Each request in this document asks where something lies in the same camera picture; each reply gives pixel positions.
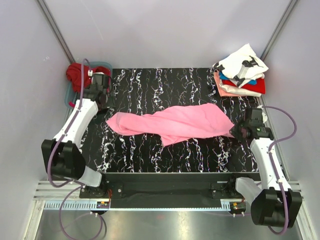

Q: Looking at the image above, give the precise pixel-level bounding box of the pink t-shirt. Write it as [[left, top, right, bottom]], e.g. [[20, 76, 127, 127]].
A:
[[106, 103, 235, 146]]

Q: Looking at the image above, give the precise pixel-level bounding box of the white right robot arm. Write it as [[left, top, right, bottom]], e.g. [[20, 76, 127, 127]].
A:
[[227, 107, 303, 231]]

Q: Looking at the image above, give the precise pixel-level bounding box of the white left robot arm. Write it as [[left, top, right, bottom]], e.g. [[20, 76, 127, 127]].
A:
[[41, 72, 114, 198]]

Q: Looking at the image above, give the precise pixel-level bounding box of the blue-grey plastic basket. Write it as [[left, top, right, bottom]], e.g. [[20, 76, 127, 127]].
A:
[[64, 61, 114, 109]]

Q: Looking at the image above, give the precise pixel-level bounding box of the dark red t-shirt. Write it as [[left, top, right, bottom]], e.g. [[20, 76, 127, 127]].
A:
[[66, 63, 111, 93]]

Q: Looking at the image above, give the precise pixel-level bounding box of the black marble pattern mat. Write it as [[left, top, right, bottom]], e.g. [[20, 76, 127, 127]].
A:
[[80, 68, 259, 173]]

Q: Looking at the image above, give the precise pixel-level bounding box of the red folded t-shirt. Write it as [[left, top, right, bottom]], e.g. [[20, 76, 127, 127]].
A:
[[222, 78, 266, 95]]

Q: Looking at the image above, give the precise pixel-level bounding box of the blue folded t-shirt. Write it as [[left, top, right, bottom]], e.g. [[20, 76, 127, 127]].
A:
[[248, 79, 257, 86]]

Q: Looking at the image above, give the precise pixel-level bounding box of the white printed folded t-shirt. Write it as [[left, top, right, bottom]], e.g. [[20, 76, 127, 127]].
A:
[[212, 43, 269, 88]]

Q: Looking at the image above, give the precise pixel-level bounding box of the right controller board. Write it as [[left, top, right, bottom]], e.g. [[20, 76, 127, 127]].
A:
[[231, 201, 247, 212]]

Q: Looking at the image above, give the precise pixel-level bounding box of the controller board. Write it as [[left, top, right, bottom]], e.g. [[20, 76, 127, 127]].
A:
[[96, 199, 111, 209], [231, 201, 247, 212]]

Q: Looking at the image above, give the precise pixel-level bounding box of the left controller board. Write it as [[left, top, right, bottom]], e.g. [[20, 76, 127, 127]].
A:
[[96, 199, 111, 209]]

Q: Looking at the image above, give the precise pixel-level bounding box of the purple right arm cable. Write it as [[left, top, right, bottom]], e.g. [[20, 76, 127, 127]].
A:
[[232, 105, 299, 235]]

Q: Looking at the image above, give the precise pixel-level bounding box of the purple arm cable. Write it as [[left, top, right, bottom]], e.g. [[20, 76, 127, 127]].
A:
[[232, 105, 299, 235], [46, 58, 109, 239]]

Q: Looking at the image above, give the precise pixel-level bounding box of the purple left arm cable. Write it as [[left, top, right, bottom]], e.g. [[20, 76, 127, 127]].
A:
[[46, 58, 109, 239]]

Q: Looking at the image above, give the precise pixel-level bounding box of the aluminium frame rail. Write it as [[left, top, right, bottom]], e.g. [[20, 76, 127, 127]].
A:
[[33, 180, 302, 201]]

